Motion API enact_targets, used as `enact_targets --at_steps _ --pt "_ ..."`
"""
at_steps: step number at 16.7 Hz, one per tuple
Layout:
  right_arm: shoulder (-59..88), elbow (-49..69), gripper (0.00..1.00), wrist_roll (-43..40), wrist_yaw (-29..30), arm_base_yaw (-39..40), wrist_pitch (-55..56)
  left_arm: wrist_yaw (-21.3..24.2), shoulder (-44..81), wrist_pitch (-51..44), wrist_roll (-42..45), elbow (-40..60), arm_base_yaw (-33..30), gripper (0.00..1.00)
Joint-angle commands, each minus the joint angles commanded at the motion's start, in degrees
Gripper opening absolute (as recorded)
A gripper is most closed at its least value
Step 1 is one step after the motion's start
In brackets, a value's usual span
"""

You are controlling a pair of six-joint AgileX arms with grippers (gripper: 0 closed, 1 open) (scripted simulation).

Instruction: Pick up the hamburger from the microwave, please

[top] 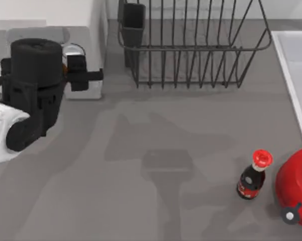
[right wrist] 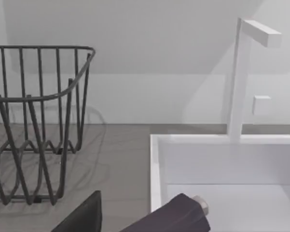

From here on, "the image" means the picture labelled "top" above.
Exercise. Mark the white sink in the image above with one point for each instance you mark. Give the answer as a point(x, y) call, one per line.
point(295, 75)

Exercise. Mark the silver topped brown can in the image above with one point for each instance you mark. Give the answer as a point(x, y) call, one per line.
point(74, 49)

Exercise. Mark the dark bottle with red cap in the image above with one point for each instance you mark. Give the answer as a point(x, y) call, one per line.
point(251, 179)

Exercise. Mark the black and white knob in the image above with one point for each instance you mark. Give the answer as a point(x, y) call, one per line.
point(289, 215)

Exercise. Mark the dark grey cutlery holder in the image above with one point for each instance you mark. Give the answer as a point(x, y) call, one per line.
point(132, 22)

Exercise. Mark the red pot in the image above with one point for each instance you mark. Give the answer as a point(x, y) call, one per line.
point(295, 175)

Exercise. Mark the white block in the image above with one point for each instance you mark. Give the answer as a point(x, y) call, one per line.
point(83, 94)

